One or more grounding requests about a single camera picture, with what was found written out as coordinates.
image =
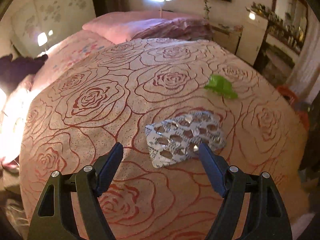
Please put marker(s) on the green plastic packet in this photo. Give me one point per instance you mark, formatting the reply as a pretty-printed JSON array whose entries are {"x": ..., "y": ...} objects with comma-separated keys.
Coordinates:
[{"x": 221, "y": 86}]

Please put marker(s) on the white low desk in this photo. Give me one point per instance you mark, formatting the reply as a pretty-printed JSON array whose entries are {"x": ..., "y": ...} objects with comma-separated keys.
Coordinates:
[{"x": 226, "y": 36}]

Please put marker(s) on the dark purple garment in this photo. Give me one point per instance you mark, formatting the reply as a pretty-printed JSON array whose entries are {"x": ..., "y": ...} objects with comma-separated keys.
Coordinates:
[{"x": 13, "y": 71}]

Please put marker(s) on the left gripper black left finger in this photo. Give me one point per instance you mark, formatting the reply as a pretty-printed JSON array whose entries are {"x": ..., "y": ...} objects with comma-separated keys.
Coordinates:
[{"x": 68, "y": 200}]

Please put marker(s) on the pink lace curtain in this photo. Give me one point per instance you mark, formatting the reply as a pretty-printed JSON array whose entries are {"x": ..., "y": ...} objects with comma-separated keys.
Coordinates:
[{"x": 304, "y": 79}]

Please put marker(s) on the white wardrobe with flower doors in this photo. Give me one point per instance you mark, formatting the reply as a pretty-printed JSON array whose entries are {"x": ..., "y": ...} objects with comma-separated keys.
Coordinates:
[{"x": 39, "y": 24}]

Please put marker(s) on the dressing table with mirror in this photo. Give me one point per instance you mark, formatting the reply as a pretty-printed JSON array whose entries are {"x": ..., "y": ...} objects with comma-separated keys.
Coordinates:
[{"x": 283, "y": 40}]

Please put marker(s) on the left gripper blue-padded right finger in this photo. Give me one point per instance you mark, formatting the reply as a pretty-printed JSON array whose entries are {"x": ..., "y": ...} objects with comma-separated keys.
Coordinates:
[{"x": 266, "y": 216}]

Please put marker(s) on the white cabinet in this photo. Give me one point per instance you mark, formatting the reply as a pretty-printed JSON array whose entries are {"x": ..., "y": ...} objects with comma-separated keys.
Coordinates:
[{"x": 252, "y": 37}]

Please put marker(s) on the bed with rose bedspread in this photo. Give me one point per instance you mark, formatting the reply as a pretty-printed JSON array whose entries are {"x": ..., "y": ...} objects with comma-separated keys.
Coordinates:
[{"x": 91, "y": 94}]

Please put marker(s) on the silver pill blister packs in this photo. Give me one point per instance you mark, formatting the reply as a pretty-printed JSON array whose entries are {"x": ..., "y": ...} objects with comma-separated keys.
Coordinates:
[{"x": 178, "y": 139}]

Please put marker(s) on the folded pink quilt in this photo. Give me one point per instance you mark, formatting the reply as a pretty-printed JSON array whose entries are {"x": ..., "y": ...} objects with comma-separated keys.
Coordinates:
[{"x": 120, "y": 27}]

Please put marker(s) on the red plastic mesh waste basket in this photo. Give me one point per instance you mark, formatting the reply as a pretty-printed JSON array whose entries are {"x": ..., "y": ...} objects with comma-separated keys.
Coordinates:
[{"x": 294, "y": 102}]

